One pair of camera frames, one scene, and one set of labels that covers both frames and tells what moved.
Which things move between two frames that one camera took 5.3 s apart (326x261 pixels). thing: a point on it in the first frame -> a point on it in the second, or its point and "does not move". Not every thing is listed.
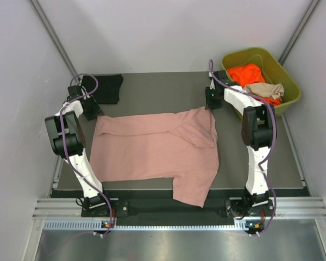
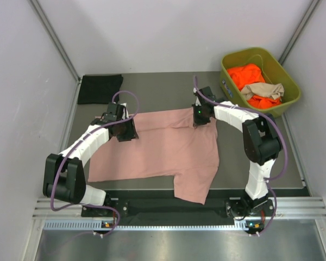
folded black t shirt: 109,88 does not move
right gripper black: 209,103 -> 198,121
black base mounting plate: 143,207 does not move
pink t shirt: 179,145 does not move
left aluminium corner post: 55,37 does not move
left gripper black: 96,109 -> 131,133
